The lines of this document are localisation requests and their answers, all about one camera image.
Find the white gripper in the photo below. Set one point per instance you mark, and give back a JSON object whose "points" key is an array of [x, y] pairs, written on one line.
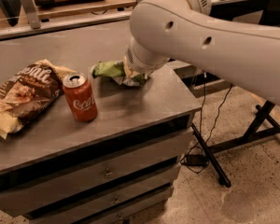
{"points": [[134, 61]]}

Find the green jalapeno chip bag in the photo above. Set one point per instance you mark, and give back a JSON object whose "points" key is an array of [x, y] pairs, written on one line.
{"points": [[120, 72]]}

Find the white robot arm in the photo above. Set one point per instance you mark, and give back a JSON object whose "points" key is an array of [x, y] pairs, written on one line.
{"points": [[247, 55]]}

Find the red coke can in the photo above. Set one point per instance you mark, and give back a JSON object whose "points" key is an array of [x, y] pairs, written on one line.
{"points": [[79, 96]]}

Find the brown chip bag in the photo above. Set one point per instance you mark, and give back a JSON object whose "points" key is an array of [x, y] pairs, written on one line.
{"points": [[28, 93]]}

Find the grey drawer cabinet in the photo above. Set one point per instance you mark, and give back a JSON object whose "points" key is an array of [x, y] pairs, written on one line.
{"points": [[60, 171]]}

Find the black power adapter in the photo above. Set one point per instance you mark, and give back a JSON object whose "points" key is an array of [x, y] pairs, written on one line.
{"points": [[196, 160]]}

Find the metal railing shelf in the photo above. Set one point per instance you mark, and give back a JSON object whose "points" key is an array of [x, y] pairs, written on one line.
{"points": [[31, 17]]}

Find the black stand frame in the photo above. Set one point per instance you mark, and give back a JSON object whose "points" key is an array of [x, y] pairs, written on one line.
{"points": [[263, 126]]}

